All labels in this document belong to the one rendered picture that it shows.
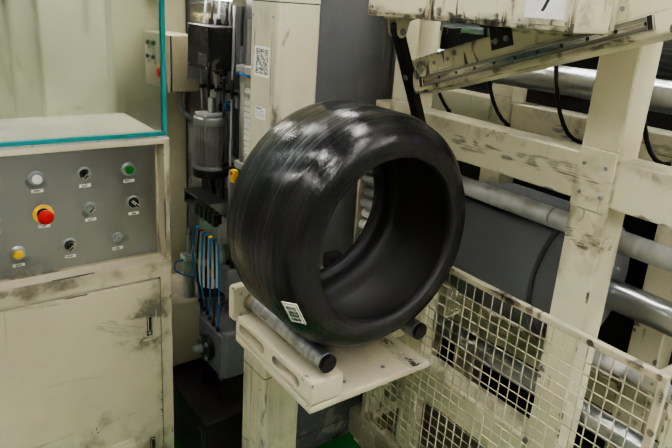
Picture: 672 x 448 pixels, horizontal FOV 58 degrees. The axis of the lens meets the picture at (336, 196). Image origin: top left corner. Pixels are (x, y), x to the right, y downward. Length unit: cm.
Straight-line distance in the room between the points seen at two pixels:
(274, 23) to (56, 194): 75
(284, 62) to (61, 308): 91
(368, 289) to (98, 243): 78
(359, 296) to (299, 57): 64
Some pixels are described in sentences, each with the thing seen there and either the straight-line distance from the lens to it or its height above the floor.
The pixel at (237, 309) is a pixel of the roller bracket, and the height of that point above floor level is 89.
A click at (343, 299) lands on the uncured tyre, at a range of 164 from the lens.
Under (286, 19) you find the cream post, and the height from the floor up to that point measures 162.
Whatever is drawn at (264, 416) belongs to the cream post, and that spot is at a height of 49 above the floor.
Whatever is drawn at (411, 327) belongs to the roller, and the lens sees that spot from 155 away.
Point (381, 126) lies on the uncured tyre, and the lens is 127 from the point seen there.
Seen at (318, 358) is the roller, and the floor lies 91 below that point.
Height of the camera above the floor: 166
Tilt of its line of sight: 18 degrees down
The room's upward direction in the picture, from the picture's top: 4 degrees clockwise
